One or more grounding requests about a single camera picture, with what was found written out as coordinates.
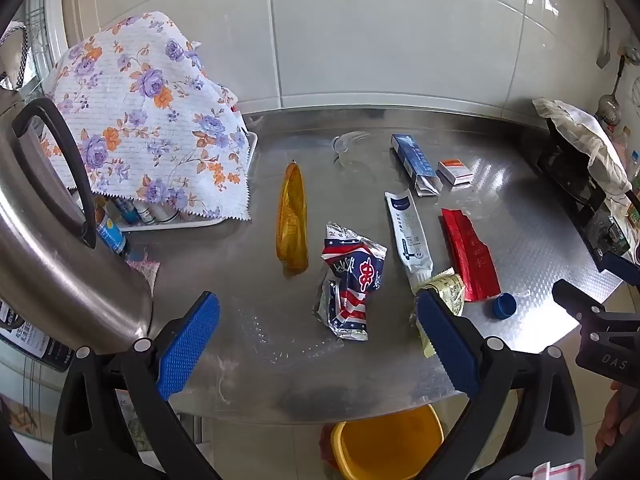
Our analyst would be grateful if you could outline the small orange white box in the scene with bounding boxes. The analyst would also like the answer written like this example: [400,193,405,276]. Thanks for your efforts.
[437,158,473,187]

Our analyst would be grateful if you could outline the metal spatula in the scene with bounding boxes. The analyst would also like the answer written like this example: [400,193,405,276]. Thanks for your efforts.
[596,2,612,68]

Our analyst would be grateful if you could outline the stainless steel kettle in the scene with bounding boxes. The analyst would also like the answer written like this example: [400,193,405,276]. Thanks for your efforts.
[0,87,156,356]

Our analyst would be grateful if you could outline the blue bottle cap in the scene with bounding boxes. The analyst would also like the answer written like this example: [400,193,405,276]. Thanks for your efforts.
[492,292,518,320]

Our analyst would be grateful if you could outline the floral cloth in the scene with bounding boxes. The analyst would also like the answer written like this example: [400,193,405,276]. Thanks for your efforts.
[42,10,253,222]

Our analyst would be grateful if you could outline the white stove cloth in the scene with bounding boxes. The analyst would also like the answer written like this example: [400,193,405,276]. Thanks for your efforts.
[532,97,633,201]

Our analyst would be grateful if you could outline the person's right hand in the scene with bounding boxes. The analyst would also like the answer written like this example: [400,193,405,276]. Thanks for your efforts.
[595,385,640,463]

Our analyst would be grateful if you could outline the black white braided cord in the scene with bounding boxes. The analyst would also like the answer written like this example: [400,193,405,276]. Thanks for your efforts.
[0,22,31,91]

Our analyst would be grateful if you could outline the white plastic tray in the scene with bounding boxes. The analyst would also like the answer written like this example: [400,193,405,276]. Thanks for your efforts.
[117,130,258,233]

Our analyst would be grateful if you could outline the metal ladle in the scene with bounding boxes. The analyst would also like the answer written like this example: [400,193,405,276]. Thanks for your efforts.
[596,55,628,126]

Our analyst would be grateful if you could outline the blue labelled bottle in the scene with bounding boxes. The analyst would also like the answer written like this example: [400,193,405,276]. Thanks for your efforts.
[95,197,130,258]

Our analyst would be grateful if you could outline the white toothpaste tube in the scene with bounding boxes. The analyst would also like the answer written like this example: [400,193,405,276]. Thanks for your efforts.
[384,190,435,295]

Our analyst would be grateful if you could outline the yellow plastic basin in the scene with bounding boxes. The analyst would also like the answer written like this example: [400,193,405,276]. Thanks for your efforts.
[330,402,445,480]

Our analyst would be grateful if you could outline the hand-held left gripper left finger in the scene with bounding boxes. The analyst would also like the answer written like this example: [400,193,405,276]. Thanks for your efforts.
[52,290,223,480]

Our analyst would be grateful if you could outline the yellow wrapper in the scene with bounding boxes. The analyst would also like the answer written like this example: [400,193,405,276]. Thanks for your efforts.
[410,269,467,358]

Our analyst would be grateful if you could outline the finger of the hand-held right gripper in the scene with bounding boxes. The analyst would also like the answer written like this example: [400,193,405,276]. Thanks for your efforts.
[552,279,640,333]
[600,252,640,286]

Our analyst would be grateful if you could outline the clear plastic lid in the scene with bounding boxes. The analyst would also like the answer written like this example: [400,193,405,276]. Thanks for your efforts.
[332,130,396,171]

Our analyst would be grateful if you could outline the red foil packet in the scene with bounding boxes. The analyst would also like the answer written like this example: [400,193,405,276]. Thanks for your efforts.
[440,208,502,302]

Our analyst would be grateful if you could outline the orange plastic wrapper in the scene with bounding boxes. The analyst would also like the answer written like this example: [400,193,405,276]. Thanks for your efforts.
[276,161,309,276]

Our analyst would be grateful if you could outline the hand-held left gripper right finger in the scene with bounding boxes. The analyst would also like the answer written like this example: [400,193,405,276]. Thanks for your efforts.
[415,287,586,480]

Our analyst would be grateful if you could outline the small blue bottle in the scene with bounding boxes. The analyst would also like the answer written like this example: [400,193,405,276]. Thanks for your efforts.
[117,199,143,226]

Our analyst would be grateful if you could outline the stars and stripes snack wrapper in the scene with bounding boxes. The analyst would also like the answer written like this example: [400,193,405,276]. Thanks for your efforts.
[312,222,388,342]

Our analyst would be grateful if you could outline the dark labelled container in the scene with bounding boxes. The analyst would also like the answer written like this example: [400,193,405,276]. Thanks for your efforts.
[0,300,76,373]

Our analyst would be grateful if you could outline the blue toothpaste box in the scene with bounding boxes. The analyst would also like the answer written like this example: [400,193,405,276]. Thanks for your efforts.
[390,133,443,197]

